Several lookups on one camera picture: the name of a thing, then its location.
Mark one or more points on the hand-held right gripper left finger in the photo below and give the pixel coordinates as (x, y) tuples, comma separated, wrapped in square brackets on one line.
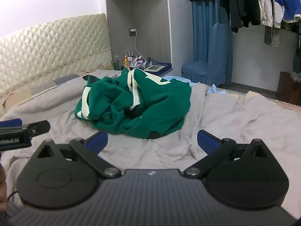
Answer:
[(98, 140)]

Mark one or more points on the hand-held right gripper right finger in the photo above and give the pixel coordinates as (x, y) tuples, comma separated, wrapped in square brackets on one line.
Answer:
[(207, 141)]

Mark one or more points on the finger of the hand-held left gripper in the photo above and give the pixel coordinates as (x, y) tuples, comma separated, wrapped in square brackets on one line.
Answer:
[(40, 127), (10, 123)]

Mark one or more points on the green hoodie with cream print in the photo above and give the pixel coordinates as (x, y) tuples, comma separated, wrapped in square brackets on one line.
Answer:
[(160, 108)]

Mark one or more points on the beige pillow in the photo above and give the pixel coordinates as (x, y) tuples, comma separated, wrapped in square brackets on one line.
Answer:
[(16, 101)]

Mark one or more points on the grey bed blanket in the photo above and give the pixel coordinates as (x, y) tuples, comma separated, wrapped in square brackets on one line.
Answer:
[(223, 120)]

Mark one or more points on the grey pillow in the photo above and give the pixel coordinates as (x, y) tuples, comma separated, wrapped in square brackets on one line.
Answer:
[(54, 83)]

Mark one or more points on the light blue bed sheet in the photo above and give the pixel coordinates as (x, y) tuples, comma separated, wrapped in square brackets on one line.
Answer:
[(183, 79)]

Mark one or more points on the cream quilted headboard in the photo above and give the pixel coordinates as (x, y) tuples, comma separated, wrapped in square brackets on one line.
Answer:
[(47, 51)]

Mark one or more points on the green bottle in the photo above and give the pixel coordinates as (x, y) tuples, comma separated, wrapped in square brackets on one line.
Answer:
[(116, 63)]

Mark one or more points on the yellow bottle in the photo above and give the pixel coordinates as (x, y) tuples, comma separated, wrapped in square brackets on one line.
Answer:
[(126, 63)]

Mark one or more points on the blue covered chair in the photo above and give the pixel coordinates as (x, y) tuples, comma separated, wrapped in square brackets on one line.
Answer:
[(216, 58)]

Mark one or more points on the blue tray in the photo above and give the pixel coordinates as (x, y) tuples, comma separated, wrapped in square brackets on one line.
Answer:
[(165, 67)]

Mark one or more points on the row of small cosmetic bottles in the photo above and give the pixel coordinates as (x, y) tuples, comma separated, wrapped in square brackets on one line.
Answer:
[(134, 57)]

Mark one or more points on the white framed tablet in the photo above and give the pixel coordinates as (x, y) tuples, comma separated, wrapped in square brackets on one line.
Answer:
[(154, 68)]

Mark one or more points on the brown wooden cabinet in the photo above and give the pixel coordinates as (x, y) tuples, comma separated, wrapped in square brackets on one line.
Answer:
[(288, 88)]

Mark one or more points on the blue curtain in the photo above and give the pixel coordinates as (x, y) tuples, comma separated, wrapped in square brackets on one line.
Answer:
[(202, 28)]

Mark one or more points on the striped hanging garment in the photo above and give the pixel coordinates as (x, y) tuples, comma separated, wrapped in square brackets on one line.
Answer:
[(272, 36)]

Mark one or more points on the black hanging jackets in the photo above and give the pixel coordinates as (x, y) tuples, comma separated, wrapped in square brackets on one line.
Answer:
[(239, 2)]

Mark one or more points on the white hanging jacket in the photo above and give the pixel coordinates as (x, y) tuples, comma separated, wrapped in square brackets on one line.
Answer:
[(268, 7)]

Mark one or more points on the blue hanging jersey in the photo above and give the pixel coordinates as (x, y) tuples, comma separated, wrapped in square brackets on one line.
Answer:
[(288, 0)]

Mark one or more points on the white wall charger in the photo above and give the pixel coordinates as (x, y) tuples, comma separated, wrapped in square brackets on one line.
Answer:
[(132, 31)]

